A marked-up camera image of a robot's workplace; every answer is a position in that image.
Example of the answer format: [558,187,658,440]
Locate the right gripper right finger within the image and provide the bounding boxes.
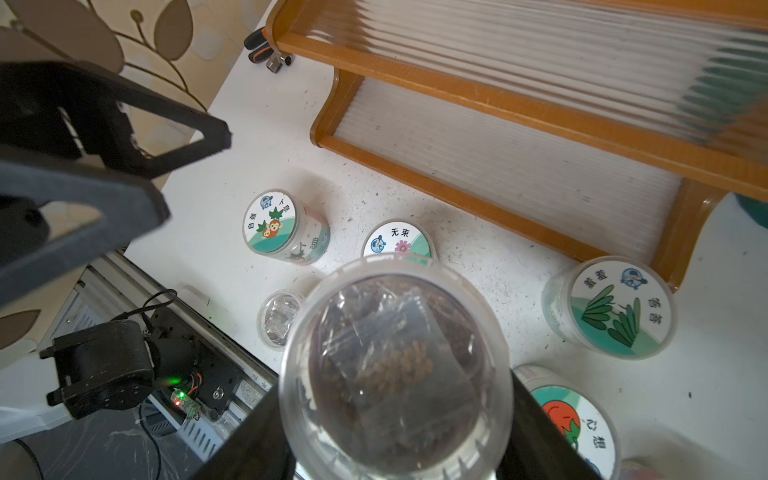
[497,389,600,480]

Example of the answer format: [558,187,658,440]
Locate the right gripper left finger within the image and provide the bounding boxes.
[193,386,294,480]

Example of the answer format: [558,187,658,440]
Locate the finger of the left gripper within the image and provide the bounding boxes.
[1,61,232,179]
[1,146,170,305]

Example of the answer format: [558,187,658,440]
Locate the clear seed jar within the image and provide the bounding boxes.
[257,290,305,351]
[279,254,513,479]

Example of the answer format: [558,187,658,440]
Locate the wooden two-tier shelf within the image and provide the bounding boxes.
[265,1,767,288]

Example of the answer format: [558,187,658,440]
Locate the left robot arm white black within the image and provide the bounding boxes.
[1,61,232,419]

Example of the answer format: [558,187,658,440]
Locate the tomato label seed jar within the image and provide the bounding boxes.
[513,364,620,479]

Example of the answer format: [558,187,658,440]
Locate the carrot label seed jar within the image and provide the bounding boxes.
[242,189,331,266]

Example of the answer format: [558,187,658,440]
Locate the grass label seed jar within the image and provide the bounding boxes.
[541,256,677,360]

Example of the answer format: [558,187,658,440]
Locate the flower label seed jar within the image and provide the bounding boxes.
[361,219,438,260]

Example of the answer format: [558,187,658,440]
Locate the orange black pliers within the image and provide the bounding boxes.
[243,27,295,74]

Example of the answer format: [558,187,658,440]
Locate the green plastic tool case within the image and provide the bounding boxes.
[736,195,768,229]

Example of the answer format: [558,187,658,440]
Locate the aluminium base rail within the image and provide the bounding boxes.
[39,253,277,460]

